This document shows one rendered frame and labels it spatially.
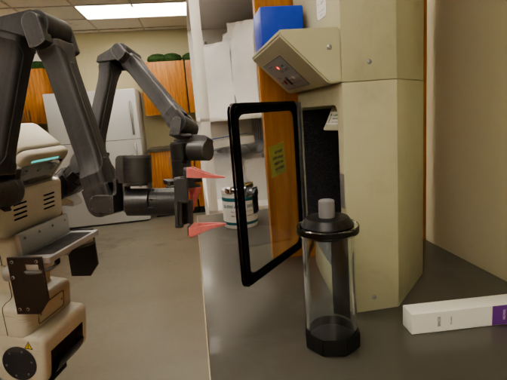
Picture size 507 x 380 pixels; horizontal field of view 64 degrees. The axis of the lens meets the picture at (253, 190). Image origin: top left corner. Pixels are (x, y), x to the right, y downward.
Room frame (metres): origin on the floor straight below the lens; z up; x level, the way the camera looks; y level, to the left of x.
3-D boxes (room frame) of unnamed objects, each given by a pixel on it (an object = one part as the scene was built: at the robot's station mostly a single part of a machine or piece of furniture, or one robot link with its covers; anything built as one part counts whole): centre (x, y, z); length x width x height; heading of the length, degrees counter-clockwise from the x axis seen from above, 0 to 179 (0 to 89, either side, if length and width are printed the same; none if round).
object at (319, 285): (0.68, -0.12, 1.06); 0.11 x 0.11 x 0.21
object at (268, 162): (0.96, -0.04, 1.19); 0.30 x 0.01 x 0.40; 147
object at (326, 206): (0.68, -0.12, 1.18); 0.09 x 0.09 x 0.07
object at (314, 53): (0.93, -0.10, 1.46); 0.32 x 0.12 x 0.10; 8
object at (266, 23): (1.02, -0.09, 1.56); 0.10 x 0.10 x 0.09; 8
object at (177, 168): (1.18, 0.20, 1.21); 0.10 x 0.07 x 0.07; 116
